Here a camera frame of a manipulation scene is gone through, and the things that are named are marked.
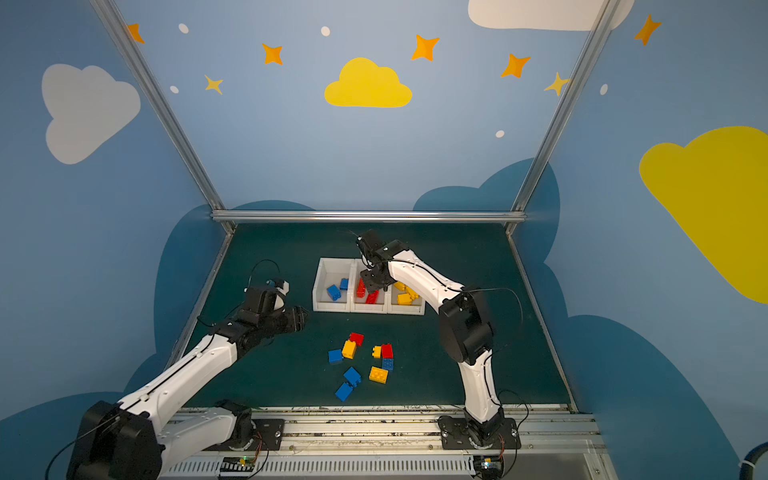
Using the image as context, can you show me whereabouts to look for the long red lego brick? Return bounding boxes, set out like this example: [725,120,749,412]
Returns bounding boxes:
[356,279,367,299]

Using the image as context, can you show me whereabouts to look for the blue lego brick top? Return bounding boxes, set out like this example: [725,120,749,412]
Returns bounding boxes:
[327,285,342,301]

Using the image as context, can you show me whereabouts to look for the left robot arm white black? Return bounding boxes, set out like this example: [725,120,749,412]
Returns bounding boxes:
[66,306,308,479]

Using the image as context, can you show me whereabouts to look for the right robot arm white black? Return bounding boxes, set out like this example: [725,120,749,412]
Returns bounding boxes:
[359,242,505,442]

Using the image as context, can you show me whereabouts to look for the middle white plastic bin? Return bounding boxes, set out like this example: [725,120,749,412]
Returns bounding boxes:
[350,259,388,314]

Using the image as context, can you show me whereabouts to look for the white plastic bin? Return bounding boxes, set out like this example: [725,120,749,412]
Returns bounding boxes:
[312,258,353,313]
[387,282,425,316]
[350,259,388,314]

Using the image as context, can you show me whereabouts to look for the left white plastic bin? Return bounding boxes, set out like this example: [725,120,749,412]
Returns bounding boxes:
[312,258,353,313]

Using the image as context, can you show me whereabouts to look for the right white plastic bin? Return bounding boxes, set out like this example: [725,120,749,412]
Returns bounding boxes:
[387,282,425,316]

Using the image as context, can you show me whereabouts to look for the small red lego brick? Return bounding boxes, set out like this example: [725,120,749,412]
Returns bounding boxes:
[349,333,364,346]

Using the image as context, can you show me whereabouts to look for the blue lego brick bottom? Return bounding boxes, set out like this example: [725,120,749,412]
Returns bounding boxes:
[335,382,355,402]

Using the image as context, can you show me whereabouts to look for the yellow lego brick bottom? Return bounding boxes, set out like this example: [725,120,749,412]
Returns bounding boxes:
[368,366,389,384]

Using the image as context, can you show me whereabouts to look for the left circuit board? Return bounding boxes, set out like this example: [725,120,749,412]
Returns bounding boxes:
[218,456,257,478]

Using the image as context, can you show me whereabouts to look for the circuit board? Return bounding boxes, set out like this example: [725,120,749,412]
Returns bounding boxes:
[473,456,504,480]
[218,456,257,478]

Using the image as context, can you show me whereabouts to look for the right circuit board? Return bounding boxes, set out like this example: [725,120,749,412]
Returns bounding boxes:
[473,456,504,480]

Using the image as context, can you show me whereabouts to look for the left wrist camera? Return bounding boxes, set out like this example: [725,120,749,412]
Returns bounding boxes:
[244,278,290,313]

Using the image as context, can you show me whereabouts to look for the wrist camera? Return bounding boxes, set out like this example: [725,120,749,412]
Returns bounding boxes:
[356,229,384,261]
[244,278,290,313]

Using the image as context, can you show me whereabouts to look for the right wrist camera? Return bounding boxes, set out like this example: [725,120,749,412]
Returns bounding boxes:
[356,229,384,261]

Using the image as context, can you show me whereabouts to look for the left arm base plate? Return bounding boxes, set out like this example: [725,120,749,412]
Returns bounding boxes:
[206,418,285,452]

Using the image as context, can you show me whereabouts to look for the aluminium frame back bar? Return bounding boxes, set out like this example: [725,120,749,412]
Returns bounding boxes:
[211,210,526,224]

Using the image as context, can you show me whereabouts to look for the aluminium frame left post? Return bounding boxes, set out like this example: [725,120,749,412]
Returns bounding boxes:
[90,0,225,213]

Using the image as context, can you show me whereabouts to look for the aluminium frame post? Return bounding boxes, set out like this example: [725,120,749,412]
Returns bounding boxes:
[505,0,621,241]
[90,0,225,213]

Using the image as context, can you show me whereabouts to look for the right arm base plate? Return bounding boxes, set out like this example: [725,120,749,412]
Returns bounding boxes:
[437,415,521,450]

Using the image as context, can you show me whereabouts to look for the aluminium mounting rail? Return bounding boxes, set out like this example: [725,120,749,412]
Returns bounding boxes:
[160,405,618,479]

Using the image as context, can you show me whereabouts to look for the aluminium frame right post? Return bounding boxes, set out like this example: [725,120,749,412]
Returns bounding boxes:
[505,0,621,241]

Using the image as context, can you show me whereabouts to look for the grey corrugated hose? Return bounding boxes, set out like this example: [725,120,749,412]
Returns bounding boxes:
[739,441,768,480]

